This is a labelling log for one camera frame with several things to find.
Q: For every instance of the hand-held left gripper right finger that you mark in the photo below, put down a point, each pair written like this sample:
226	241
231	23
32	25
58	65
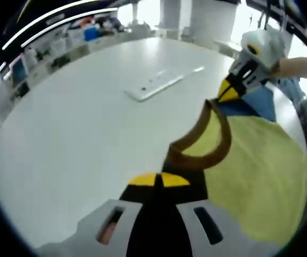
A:
196	241

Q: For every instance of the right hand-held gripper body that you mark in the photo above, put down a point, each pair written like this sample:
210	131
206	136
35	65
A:
265	46

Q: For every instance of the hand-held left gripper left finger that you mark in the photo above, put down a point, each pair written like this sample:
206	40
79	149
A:
110	235

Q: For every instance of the yellow blue black garment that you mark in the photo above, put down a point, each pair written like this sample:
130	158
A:
257	174

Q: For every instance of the blue storage bin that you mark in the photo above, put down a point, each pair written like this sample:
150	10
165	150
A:
91	34

